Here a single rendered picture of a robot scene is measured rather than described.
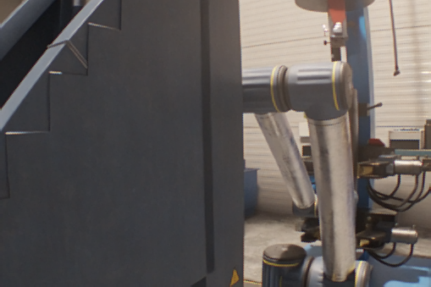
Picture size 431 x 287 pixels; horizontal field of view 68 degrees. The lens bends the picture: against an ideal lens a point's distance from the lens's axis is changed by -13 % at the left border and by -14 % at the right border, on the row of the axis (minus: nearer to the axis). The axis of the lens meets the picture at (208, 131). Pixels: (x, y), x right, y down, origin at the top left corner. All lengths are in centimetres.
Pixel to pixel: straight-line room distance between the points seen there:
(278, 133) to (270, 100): 19
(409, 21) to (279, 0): 183
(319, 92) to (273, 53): 401
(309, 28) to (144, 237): 435
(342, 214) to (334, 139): 29
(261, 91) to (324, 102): 20
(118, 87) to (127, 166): 14
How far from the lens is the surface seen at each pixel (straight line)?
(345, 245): 138
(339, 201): 124
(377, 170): 236
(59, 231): 59
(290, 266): 156
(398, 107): 441
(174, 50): 79
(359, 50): 290
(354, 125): 243
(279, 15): 511
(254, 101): 113
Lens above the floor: 127
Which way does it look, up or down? 2 degrees down
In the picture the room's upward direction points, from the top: 1 degrees counter-clockwise
